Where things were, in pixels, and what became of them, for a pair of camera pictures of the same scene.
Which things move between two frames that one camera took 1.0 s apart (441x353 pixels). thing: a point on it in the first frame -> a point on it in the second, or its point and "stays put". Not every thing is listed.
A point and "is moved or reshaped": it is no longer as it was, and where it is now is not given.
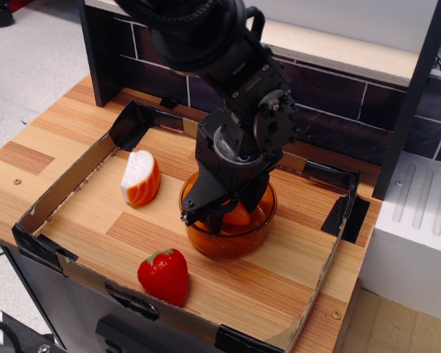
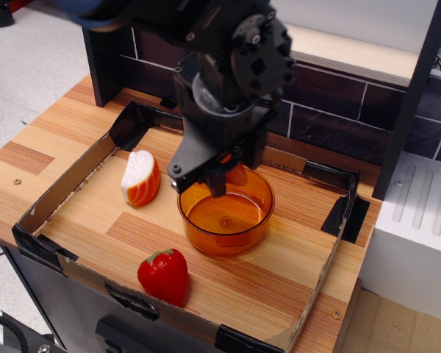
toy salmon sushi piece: x=140 y=180 stays put
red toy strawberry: x=165 y=274 stays put
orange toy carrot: x=239 y=215 is moved or reshaped
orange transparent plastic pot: x=234 y=241 stays put
